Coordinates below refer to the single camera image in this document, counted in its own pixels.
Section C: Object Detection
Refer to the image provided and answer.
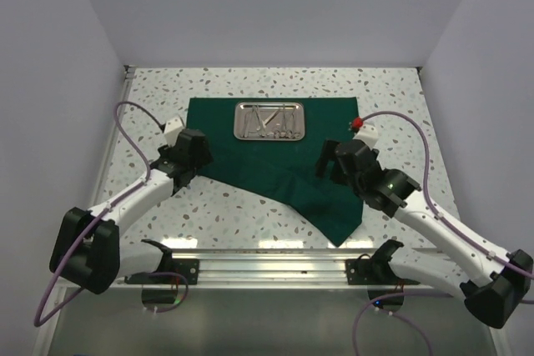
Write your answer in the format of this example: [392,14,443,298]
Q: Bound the green surgical cloth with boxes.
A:
[187,98,363,246]

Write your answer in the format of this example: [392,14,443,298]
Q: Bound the steel instrument tray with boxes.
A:
[234,101,306,142]

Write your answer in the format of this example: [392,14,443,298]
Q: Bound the steel tweezers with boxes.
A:
[260,108,279,131]

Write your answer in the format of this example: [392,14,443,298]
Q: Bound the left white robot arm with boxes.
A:
[49,128,213,294]

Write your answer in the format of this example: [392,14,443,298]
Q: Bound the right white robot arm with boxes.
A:
[315,139,533,328]

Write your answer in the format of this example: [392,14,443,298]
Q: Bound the steel scissors in tray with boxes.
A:
[275,106,298,140]

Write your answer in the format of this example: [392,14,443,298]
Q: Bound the steel forceps in tray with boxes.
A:
[244,105,266,138]

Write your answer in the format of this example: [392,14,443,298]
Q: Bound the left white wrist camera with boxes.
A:
[163,116,185,148]

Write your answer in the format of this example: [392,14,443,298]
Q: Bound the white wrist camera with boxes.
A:
[350,117,380,148]
[163,116,185,148]

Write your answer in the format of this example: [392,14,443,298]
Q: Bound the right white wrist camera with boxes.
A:
[350,117,380,148]

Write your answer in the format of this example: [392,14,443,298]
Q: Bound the aluminium left side rail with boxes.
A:
[80,65,138,210]

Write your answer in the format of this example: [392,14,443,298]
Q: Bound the aluminium rail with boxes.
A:
[53,247,451,290]
[80,65,138,210]

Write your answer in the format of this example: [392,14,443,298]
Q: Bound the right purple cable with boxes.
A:
[352,111,534,356]

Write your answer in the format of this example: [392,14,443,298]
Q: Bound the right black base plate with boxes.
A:
[345,253,403,285]

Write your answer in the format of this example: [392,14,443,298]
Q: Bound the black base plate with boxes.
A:
[124,258,200,285]
[345,253,403,285]

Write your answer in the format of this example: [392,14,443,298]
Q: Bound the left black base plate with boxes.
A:
[124,258,200,285]

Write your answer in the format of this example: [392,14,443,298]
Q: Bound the aluminium front rail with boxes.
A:
[53,247,451,290]

